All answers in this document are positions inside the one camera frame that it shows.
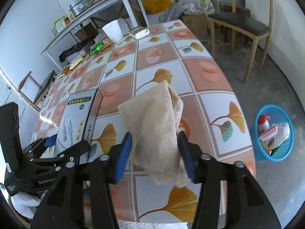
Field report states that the black bag under table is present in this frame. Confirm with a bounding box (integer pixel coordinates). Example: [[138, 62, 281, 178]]
[[58, 38, 95, 63]]

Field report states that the left white gloved hand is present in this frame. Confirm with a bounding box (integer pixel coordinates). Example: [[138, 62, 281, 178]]
[[11, 191, 47, 220]]

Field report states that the green snack packet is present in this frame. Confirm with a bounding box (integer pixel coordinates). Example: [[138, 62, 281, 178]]
[[89, 41, 104, 55]]

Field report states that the wooden chair black seat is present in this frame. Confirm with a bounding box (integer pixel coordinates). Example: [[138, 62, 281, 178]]
[[208, 0, 274, 83]]

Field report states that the patterned tablecloth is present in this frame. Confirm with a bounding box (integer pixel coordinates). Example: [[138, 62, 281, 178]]
[[30, 19, 257, 223]]

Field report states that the white paper cup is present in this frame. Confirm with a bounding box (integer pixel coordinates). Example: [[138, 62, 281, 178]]
[[102, 20, 124, 43]]

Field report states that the beige paper napkin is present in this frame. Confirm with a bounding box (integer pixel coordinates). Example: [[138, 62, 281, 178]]
[[118, 81, 189, 188]]

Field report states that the yellow plastic bag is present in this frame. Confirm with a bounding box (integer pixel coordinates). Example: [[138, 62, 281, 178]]
[[141, 0, 173, 14]]

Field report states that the cardboard box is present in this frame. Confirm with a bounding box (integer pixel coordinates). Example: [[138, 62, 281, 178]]
[[180, 14, 207, 36]]

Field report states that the left wooden chair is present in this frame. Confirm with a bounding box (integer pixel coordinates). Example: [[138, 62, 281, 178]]
[[17, 70, 56, 112]]

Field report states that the gold tea packet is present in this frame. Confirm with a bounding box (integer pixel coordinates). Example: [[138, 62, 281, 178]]
[[129, 26, 150, 40]]

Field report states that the white AD milk bottle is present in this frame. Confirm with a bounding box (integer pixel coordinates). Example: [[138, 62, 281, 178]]
[[258, 114, 270, 133]]

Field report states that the pink sheet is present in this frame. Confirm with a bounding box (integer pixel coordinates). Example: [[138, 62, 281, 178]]
[[258, 126, 278, 142]]

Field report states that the white cloth glove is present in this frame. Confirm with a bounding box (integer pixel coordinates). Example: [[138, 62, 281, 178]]
[[270, 123, 290, 148]]

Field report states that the grey cable product box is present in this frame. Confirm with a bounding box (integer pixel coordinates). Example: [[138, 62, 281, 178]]
[[54, 89, 102, 155]]

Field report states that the white side table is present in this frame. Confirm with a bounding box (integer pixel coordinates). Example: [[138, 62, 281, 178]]
[[41, 0, 151, 71]]

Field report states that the metal rice cooker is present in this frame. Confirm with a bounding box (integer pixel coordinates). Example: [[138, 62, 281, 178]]
[[69, 0, 94, 17]]

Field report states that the green packet on shelf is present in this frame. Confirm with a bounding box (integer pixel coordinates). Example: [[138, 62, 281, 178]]
[[54, 16, 66, 33]]

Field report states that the blue plastic trash basket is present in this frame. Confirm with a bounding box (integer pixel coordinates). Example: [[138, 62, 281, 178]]
[[250, 104, 294, 162]]

